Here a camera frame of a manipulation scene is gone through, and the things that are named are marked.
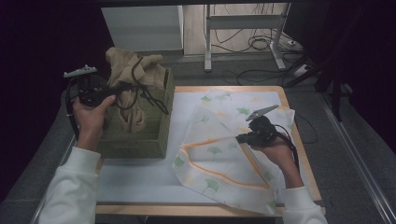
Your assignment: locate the person's right hand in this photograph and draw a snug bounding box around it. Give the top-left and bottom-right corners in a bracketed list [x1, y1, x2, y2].
[250, 137, 297, 175]

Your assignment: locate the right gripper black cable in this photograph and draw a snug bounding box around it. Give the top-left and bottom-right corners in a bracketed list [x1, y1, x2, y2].
[273, 124, 301, 172]

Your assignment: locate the thin black floor cable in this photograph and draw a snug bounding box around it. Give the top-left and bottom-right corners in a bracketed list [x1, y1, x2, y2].
[294, 113, 318, 145]

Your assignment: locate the white leaf-print mesh laundry bag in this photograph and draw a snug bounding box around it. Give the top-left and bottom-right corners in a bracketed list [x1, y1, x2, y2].
[172, 88, 296, 217]

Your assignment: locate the white cabinet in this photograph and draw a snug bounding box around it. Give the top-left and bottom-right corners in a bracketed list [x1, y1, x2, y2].
[101, 5, 185, 68]

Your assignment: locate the beige garment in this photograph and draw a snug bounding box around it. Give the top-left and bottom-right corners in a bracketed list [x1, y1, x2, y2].
[105, 46, 166, 134]

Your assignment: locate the white power strip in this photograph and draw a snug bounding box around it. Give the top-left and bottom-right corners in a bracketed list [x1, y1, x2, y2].
[291, 63, 313, 78]

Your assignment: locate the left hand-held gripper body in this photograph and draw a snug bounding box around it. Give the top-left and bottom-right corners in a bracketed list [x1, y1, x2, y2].
[64, 64, 108, 108]

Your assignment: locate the black strappy garment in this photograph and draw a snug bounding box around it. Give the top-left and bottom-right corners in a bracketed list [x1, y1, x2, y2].
[115, 55, 171, 116]

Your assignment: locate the green woven basket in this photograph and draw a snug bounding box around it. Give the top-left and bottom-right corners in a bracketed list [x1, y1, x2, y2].
[96, 67, 176, 159]

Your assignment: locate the person's left hand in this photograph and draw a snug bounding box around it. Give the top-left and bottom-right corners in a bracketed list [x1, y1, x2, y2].
[72, 94, 117, 152]

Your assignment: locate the white metal desk frame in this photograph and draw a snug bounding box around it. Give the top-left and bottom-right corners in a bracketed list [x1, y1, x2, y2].
[204, 3, 292, 73]

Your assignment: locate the black metal stand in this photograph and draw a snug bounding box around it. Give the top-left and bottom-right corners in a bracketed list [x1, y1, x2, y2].
[314, 73, 354, 123]

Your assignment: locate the black floor cable bundle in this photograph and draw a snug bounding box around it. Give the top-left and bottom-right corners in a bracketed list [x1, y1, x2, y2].
[213, 3, 302, 54]

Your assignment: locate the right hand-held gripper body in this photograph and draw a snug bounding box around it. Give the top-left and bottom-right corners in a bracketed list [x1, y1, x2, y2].
[245, 105, 280, 147]

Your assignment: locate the white table mat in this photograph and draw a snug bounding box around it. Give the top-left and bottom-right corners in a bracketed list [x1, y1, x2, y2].
[96, 91, 312, 204]

